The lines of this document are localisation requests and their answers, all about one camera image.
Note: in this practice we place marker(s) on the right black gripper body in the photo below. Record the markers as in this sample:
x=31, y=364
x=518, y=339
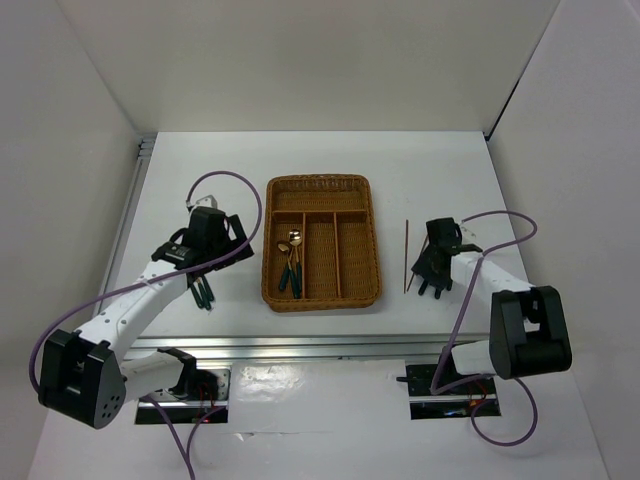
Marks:
x=424, y=265

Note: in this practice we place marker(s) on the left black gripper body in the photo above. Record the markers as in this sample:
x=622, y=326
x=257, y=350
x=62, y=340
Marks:
x=224, y=247

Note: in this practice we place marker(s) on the small gold spoon green handle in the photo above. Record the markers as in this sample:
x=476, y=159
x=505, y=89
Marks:
x=287, y=276

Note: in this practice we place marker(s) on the large gold spoon green handle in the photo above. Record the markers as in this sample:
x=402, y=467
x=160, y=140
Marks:
x=295, y=239

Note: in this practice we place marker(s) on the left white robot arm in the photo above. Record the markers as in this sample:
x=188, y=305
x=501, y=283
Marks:
x=84, y=373

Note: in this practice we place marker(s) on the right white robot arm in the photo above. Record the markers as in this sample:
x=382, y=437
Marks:
x=528, y=334

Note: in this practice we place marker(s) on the brown chopstick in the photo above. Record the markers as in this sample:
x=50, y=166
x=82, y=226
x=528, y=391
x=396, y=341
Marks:
x=405, y=255
x=414, y=266

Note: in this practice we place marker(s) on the wicker cutlery tray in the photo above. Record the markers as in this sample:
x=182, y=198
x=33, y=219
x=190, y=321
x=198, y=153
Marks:
x=339, y=252

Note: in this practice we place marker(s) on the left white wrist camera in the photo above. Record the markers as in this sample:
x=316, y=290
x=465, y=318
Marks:
x=207, y=201

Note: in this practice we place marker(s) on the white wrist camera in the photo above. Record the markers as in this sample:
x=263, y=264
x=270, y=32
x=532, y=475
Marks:
x=207, y=201
x=466, y=230

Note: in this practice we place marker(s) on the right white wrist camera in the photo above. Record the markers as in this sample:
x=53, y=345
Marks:
x=466, y=230

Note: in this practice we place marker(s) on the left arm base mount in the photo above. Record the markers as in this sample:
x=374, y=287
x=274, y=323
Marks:
x=200, y=395

